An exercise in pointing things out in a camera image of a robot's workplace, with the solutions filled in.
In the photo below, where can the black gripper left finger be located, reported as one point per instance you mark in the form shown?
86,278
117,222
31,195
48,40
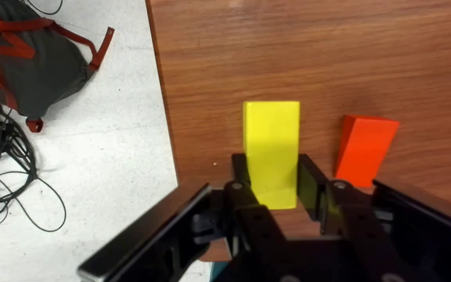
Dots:
252,228

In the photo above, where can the yellow rectangular block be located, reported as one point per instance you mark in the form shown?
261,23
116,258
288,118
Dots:
271,147

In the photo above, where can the orange wedge block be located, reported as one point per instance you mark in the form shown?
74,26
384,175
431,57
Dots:
363,145

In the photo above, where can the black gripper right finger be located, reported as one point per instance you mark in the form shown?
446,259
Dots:
343,212

